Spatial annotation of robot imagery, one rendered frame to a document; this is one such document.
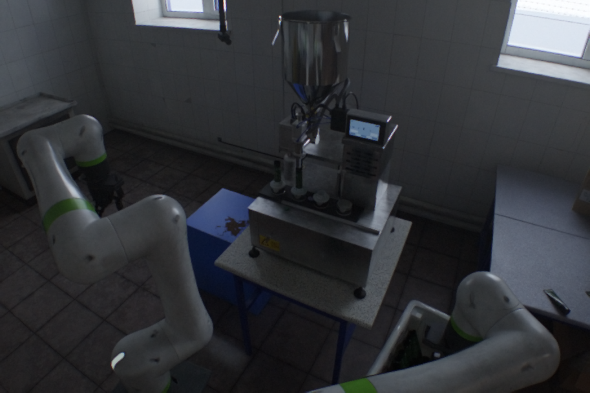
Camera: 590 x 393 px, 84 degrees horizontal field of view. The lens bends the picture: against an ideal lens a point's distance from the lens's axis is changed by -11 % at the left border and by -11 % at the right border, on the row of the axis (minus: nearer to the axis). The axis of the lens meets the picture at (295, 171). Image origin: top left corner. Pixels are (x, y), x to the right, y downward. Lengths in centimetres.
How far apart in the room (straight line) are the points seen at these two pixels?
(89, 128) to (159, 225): 44
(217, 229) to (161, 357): 125
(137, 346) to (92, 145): 57
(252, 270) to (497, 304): 121
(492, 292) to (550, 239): 155
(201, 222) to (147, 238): 150
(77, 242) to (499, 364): 78
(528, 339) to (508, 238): 148
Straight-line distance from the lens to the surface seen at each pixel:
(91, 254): 78
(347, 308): 162
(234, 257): 182
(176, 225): 82
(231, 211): 234
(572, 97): 287
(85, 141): 113
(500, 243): 214
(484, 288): 78
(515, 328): 76
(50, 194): 93
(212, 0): 400
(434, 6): 273
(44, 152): 107
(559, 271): 214
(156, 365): 108
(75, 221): 83
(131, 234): 80
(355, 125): 145
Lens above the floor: 204
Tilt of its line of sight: 33 degrees down
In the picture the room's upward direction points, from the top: straight up
